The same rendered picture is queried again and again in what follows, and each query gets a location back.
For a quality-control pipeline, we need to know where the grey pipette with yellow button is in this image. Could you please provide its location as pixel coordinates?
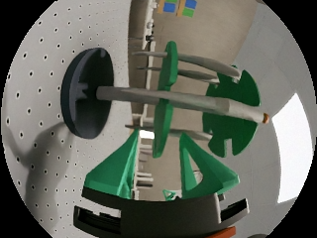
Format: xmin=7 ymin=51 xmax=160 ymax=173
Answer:
xmin=132 ymin=52 xmax=242 ymax=84
xmin=137 ymin=66 xmax=220 ymax=85

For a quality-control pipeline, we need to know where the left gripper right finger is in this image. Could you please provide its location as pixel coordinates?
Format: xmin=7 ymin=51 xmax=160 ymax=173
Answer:
xmin=179 ymin=133 xmax=240 ymax=199

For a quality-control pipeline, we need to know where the grey perforated base plate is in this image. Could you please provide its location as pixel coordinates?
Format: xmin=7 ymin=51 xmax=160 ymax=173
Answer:
xmin=1 ymin=0 xmax=131 ymax=238

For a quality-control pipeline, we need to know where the pipette carousel stand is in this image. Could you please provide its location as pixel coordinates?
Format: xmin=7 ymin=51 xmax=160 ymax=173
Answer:
xmin=60 ymin=41 xmax=262 ymax=159

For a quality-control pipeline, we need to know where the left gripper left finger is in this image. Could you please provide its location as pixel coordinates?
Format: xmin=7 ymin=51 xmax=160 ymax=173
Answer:
xmin=83 ymin=128 xmax=139 ymax=199

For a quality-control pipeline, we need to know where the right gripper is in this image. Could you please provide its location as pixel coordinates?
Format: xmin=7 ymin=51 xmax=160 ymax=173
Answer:
xmin=162 ymin=189 xmax=182 ymax=200

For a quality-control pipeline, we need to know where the grey pipette with blue button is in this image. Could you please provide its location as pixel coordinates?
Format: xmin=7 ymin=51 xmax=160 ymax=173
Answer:
xmin=125 ymin=124 xmax=213 ymax=141

